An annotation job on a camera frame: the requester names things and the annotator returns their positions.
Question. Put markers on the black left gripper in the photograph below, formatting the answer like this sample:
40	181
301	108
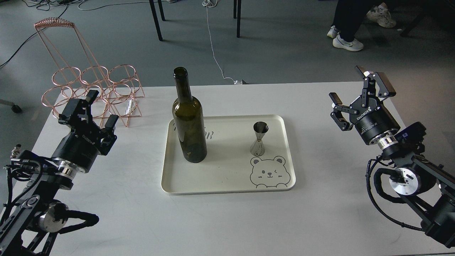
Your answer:
86	140

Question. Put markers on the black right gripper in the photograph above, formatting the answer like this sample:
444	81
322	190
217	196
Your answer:
374	120

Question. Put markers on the dark green wine bottle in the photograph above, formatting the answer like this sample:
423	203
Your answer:
187	113

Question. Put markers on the silver metal jigger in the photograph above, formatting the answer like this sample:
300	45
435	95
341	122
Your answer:
257	148

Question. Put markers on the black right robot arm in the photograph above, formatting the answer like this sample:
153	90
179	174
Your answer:
401	174

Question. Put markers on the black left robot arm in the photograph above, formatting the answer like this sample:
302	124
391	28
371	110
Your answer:
32	221

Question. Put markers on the chair caster wheel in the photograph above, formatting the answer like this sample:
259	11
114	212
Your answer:
14	107

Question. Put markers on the cream bear serving tray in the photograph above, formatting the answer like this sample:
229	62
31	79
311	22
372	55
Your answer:
229	167

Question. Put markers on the copper wire wine rack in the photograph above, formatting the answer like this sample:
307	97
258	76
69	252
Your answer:
119	88

